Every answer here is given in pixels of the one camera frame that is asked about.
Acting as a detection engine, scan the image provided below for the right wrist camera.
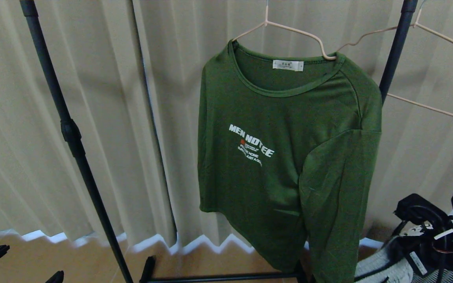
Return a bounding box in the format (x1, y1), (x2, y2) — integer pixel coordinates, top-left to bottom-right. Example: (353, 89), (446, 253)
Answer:
(393, 193), (453, 237)

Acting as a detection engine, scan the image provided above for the black clothes rack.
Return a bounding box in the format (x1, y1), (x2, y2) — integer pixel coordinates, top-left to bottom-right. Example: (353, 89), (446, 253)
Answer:
(19, 0), (420, 283)

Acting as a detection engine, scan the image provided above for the pink clothes hanger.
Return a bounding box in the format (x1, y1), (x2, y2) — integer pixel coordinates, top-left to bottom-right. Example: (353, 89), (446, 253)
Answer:
(231, 0), (337, 62)
(336, 0), (453, 125)

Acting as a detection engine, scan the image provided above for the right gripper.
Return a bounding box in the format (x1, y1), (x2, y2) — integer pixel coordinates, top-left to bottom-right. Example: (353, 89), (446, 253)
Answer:
(386, 230), (453, 280)

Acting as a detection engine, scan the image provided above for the green printed t-shirt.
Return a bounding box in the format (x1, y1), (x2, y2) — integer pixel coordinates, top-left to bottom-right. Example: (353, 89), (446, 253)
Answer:
(197, 39), (383, 283)

